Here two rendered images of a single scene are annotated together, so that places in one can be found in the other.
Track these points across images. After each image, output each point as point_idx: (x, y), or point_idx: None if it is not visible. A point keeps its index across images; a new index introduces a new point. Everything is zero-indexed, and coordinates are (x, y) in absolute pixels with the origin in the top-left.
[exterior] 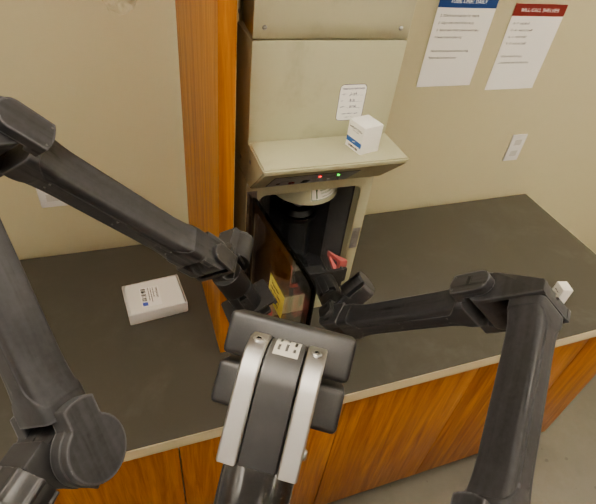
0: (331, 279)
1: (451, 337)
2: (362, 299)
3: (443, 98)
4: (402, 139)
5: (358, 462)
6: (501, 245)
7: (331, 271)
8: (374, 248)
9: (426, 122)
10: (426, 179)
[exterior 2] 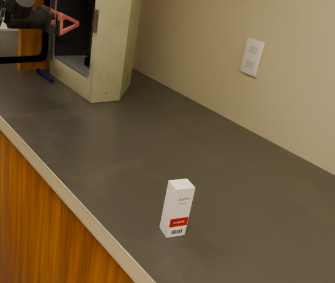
0: (36, 10)
1: (69, 146)
2: (6, 0)
3: (334, 0)
4: (283, 42)
5: (10, 265)
6: (286, 205)
7: (44, 9)
8: (180, 121)
9: (312, 29)
10: (309, 118)
